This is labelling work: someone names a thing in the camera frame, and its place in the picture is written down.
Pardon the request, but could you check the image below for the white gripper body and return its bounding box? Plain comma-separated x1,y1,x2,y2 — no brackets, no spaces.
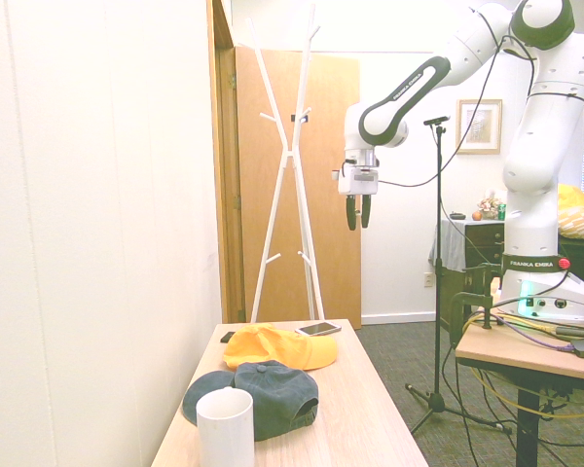
338,164,383,198

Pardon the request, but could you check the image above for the yellow baseball cap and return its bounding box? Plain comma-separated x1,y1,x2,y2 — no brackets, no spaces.
222,323,340,372

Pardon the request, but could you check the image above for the dark green baseball cap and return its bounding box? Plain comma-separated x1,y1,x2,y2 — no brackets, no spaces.
182,359,320,443

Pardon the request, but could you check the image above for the brown wooden door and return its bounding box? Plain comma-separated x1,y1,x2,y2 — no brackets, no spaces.
234,46,363,330

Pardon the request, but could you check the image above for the white wooden coat rack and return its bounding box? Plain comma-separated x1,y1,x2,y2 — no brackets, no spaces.
245,3,326,324

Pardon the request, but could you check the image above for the grey draped cloth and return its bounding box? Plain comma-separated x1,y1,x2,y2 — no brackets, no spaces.
427,217,468,271

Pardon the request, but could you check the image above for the white smartphone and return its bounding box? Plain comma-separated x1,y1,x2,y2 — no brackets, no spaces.
294,320,344,338

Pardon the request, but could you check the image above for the dark wooden dresser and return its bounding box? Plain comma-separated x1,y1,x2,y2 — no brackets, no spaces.
440,219,508,337

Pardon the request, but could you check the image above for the flower ornament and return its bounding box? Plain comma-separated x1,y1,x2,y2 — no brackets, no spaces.
477,189,501,220

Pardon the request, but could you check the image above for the black metal table clamp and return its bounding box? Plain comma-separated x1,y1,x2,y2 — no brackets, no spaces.
450,262,500,349

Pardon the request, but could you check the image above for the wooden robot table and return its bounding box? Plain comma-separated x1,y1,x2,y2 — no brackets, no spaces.
455,281,584,467

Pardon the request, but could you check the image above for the white ceramic mug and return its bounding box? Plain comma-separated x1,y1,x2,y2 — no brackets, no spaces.
196,387,256,467

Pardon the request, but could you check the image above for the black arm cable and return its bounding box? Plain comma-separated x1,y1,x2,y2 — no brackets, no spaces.
378,9,539,188

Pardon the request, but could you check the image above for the black camera tripod stand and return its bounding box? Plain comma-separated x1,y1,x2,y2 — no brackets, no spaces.
404,122,513,436

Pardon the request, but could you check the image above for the brown wooden door frame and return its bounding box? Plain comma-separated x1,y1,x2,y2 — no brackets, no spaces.
206,0,247,325

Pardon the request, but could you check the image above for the framed wall picture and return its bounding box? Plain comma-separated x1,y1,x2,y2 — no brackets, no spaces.
456,98,503,156

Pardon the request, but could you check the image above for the purple cable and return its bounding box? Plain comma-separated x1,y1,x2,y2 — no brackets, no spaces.
499,315,576,352

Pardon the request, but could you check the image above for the yellow cable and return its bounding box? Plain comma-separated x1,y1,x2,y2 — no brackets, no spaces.
468,365,584,420

